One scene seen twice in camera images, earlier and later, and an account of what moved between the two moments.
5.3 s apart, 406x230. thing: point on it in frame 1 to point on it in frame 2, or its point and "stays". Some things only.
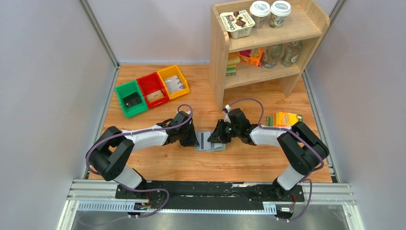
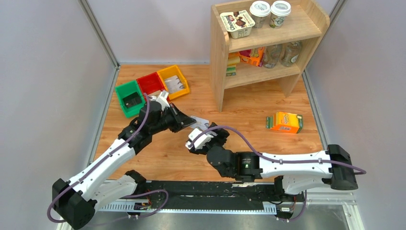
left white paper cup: [259, 10] stays
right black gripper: [217, 135] to [221, 138]
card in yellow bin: [174, 84] stays
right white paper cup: [279, 10] stays
